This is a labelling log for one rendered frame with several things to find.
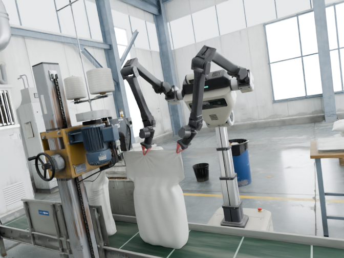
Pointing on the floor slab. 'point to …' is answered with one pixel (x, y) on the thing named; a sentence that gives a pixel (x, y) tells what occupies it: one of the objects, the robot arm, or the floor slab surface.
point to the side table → (323, 184)
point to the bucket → (201, 171)
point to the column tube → (66, 183)
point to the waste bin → (241, 161)
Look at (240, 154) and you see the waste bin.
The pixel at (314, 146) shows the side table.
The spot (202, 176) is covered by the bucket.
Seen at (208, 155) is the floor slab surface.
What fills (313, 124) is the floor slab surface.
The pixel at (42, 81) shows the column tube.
